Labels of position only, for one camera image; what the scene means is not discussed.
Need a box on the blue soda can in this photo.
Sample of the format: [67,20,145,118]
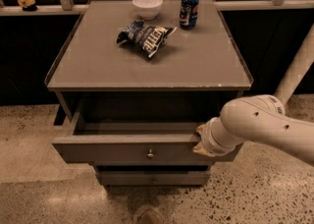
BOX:
[180,0,199,29]

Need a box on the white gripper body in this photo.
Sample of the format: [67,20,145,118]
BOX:
[200,117,236,156]

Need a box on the white bowl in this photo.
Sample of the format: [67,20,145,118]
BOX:
[132,0,163,21]

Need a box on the grey top drawer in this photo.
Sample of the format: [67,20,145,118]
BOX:
[51,103,244,166]

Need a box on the small yellow black object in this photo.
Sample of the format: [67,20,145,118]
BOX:
[18,0,37,11]

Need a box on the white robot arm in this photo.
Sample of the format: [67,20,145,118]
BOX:
[193,26,314,164]

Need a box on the grey drawer cabinet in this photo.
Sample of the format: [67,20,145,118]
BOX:
[44,0,254,188]

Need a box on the blue kettle chips bag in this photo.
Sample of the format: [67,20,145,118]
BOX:
[116,21,176,58]

